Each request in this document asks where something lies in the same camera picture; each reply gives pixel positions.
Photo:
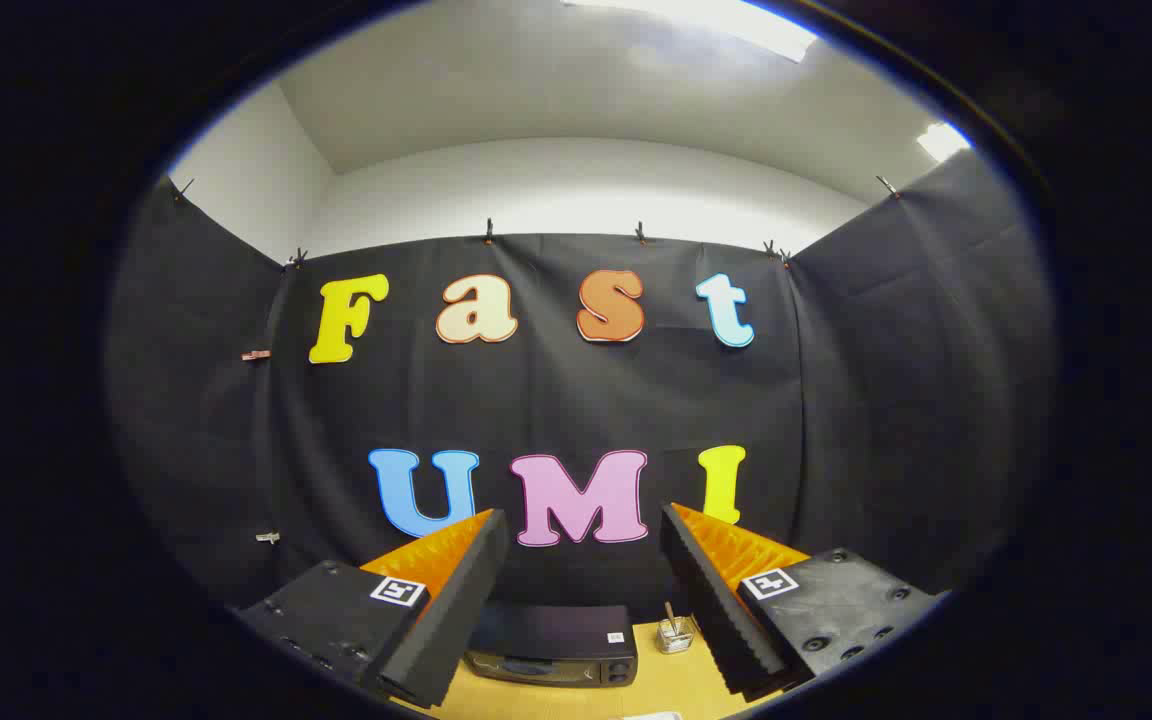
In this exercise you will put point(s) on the wooden stick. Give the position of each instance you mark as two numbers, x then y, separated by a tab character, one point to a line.
670	615

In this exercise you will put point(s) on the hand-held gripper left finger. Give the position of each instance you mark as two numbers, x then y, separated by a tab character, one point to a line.
456	610

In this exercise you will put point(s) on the black backdrop cloth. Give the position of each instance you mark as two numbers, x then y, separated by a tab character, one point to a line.
556	400

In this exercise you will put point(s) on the long ceiling light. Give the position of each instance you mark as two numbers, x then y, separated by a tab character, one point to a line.
736	20

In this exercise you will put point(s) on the small ceiling light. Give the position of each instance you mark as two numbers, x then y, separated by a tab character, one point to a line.
942	140

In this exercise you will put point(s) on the row of backdrop clips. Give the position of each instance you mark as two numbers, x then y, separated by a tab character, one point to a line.
488	236

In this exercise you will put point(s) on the black toaster oven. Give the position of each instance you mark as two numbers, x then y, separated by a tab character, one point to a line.
546	635

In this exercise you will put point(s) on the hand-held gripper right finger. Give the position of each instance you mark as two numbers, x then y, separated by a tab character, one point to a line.
711	610

